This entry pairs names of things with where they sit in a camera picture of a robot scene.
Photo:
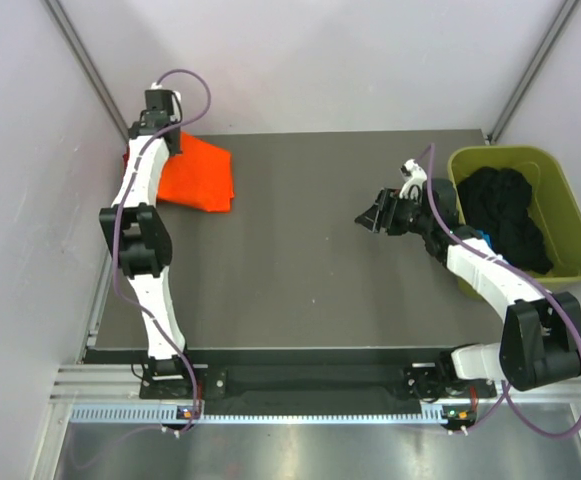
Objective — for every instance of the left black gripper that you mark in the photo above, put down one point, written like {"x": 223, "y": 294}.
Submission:
{"x": 174, "y": 146}

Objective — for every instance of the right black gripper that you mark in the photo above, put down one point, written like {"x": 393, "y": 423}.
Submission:
{"x": 386, "y": 207}

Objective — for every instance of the orange t shirt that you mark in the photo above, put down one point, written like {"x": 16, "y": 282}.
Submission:
{"x": 199, "y": 177}

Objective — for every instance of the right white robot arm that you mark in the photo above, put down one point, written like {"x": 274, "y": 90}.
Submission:
{"x": 540, "y": 332}

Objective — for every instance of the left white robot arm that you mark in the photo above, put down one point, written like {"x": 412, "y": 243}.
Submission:
{"x": 141, "y": 247}

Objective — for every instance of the folded red t shirt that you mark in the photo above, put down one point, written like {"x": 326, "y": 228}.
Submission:
{"x": 125, "y": 159}

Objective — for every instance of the blue t shirt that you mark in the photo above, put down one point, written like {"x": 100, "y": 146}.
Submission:
{"x": 486, "y": 237}

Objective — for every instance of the black t shirt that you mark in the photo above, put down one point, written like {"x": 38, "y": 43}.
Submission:
{"x": 496, "y": 202}

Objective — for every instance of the olive green plastic bin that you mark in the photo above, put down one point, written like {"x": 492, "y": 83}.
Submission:
{"x": 553, "y": 207}

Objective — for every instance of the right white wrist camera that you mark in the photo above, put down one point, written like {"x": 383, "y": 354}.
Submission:
{"x": 414, "y": 178}

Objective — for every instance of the left aluminium frame post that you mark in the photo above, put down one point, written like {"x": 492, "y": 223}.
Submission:
{"x": 69, "y": 33}

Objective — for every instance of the aluminium frame post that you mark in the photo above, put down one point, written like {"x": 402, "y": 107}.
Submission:
{"x": 547, "y": 44}
{"x": 69, "y": 33}

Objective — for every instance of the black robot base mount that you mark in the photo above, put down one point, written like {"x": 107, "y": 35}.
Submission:
{"x": 313, "y": 381}

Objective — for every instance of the right aluminium frame post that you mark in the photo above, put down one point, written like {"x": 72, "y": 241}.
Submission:
{"x": 547, "y": 44}

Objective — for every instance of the slotted grey cable duct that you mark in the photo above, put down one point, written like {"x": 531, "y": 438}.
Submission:
{"x": 172, "y": 414}

